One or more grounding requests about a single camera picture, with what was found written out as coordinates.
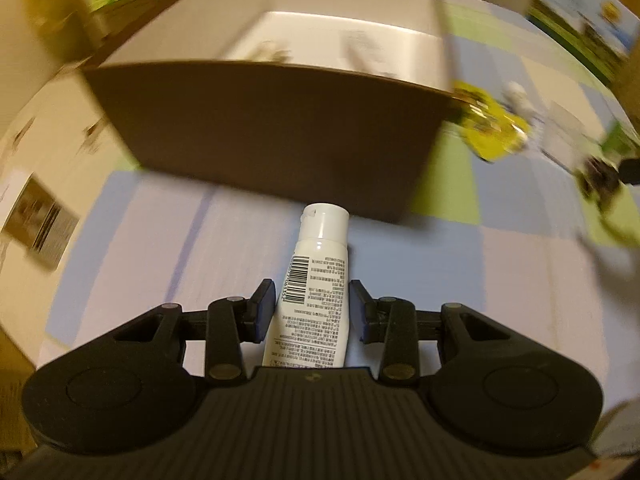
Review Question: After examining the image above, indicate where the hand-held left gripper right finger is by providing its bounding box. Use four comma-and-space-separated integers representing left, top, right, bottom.
349, 279, 543, 387

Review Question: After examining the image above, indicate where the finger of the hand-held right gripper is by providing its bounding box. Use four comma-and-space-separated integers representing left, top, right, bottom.
617, 159, 640, 187

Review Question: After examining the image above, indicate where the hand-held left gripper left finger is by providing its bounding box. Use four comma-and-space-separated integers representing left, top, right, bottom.
97, 277, 278, 387

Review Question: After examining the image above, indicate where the dark shiny packet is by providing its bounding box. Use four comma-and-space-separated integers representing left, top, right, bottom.
575, 155, 626, 211

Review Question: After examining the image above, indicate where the white tube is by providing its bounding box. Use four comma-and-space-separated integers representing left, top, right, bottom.
261, 203, 349, 370

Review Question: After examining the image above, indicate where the small white bottle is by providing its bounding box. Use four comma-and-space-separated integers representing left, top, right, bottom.
502, 82, 536, 121

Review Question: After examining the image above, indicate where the brown cardboard box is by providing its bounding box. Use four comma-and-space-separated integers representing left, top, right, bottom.
82, 0, 458, 224

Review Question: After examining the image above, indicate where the yellow snack packet dark print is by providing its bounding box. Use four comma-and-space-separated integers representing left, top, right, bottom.
450, 81, 501, 121

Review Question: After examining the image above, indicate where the checked tablecloth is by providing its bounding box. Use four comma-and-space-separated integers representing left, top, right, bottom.
40, 0, 640, 411

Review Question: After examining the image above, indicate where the light blue milk carton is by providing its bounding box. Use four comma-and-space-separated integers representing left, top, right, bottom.
525, 0, 633, 86

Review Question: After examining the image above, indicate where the printed leaflet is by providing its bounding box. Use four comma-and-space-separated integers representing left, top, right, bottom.
0, 170, 81, 268

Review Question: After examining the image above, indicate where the large flat white carton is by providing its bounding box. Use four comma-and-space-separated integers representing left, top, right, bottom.
0, 65, 143, 356

